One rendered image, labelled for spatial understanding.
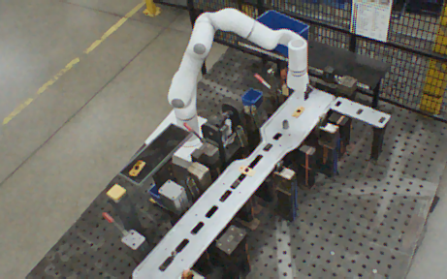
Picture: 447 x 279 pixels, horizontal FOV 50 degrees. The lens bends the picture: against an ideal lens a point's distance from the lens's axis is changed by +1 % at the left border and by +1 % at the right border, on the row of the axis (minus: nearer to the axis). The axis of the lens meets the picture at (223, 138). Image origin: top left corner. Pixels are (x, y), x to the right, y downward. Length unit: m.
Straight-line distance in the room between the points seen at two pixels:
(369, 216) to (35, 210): 2.44
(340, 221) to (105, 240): 1.20
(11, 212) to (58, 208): 0.36
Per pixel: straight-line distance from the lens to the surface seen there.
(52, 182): 3.96
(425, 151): 2.80
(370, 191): 2.57
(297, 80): 2.33
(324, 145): 2.45
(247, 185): 2.21
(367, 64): 2.77
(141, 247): 2.08
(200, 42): 2.16
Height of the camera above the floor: 2.75
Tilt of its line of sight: 46 degrees down
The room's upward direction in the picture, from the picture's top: 11 degrees counter-clockwise
